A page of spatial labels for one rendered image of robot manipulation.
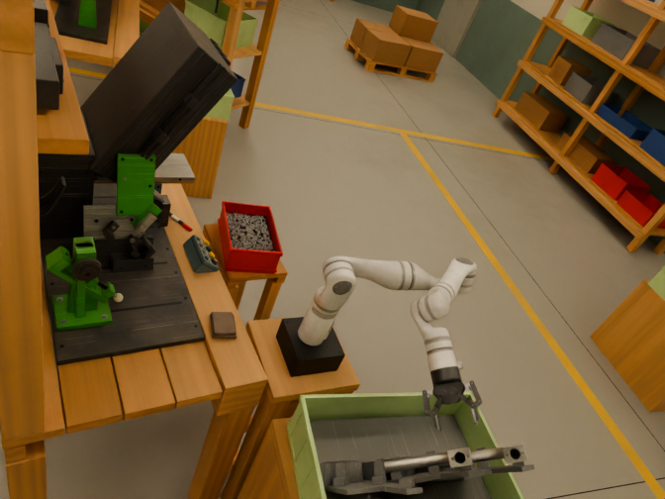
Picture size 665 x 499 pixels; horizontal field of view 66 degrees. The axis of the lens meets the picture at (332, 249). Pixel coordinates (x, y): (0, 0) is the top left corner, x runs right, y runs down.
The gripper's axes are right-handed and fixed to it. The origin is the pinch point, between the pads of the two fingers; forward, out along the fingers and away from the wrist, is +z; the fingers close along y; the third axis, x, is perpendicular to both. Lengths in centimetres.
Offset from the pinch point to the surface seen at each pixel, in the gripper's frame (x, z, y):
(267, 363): 15, -29, -58
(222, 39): 132, -307, -121
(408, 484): -9.2, 11.2, -13.5
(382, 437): 27.5, -1.2, -26.9
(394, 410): 32.1, -8.7, -22.4
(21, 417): -46, -18, -93
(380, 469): 1.6, 7.4, -22.5
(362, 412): 24.8, -9.4, -31.1
